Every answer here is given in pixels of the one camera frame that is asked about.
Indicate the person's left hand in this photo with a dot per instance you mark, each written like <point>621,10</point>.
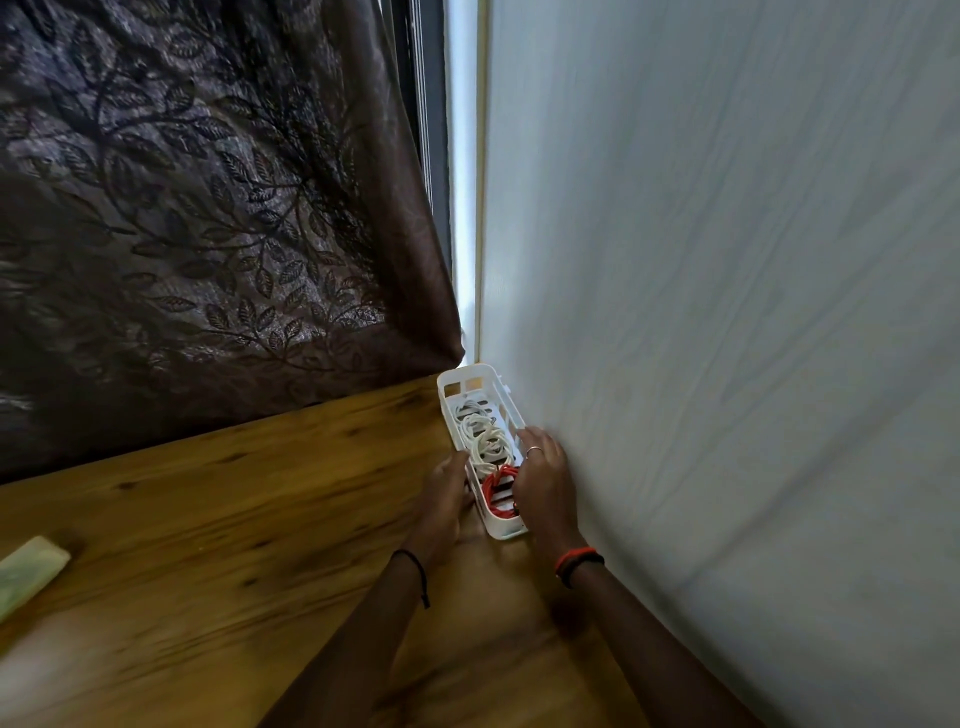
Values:
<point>439,510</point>

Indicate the person's right hand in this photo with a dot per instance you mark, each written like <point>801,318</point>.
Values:
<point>547,495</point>

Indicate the white plastic slotted basket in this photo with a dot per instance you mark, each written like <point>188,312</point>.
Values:
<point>457,379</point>

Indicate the pale green plastic case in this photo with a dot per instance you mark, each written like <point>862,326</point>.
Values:
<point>30,574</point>

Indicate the person's right forearm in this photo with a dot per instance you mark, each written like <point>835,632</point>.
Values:
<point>645,660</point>

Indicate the person's left forearm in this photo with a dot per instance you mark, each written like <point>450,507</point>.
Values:
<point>352,652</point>

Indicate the black thread wristband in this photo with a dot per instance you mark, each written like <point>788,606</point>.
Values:
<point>420,574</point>

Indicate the red wristband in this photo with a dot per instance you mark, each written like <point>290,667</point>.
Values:
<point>576,555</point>

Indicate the brown leaf-patterned curtain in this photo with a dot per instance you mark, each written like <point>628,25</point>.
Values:
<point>187,225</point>

